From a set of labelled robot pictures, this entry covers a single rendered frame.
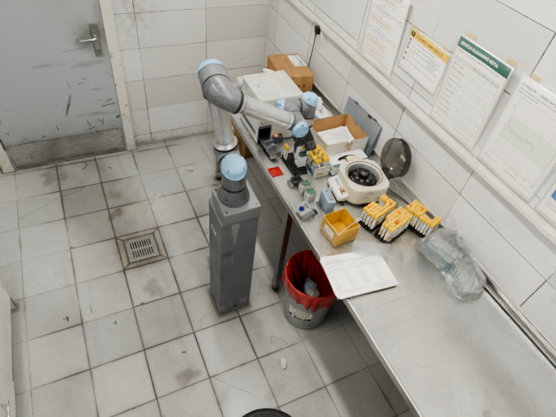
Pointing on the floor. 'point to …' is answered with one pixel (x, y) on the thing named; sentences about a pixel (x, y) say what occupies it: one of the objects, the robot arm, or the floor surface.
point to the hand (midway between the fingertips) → (301, 157)
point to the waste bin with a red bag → (313, 311)
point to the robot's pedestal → (231, 261)
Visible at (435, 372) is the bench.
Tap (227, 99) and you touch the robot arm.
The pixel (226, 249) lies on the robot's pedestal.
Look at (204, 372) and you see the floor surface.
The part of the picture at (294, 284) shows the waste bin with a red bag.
